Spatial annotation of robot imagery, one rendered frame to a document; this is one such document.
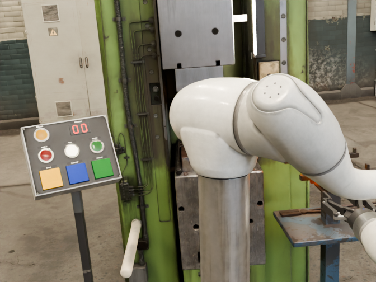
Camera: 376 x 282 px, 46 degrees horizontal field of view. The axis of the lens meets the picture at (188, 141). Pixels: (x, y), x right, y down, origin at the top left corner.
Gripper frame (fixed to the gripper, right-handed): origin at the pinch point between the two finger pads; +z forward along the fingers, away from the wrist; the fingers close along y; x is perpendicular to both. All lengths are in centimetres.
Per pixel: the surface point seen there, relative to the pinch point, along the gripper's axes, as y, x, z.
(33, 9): -238, 92, 570
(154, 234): -63, -43, 72
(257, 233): -16, -36, 50
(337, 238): 8.5, -26.0, 21.5
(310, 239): -1.3, -25.9, 22.3
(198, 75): -37, 35, 57
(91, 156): -83, 7, 44
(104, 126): -78, 17, 53
